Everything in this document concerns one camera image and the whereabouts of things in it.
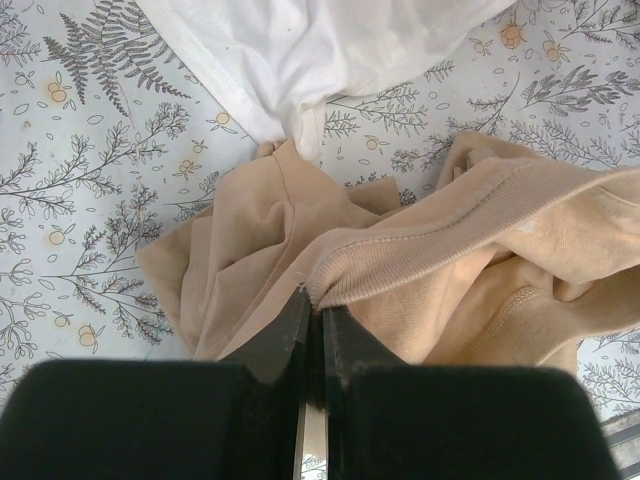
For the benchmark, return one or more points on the beige t shirt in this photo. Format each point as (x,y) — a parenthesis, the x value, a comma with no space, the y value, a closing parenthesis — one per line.
(513,259)

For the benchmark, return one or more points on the metal rail base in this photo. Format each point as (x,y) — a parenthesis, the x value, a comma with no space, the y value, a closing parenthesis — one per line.
(622,435)

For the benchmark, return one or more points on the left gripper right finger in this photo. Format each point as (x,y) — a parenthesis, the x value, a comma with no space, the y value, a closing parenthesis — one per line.
(391,420)

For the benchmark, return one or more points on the white printed t shirt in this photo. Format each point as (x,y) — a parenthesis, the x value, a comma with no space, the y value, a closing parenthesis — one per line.
(273,65)

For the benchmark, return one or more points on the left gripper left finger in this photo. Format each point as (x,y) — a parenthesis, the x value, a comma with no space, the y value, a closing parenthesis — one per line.
(238,418)

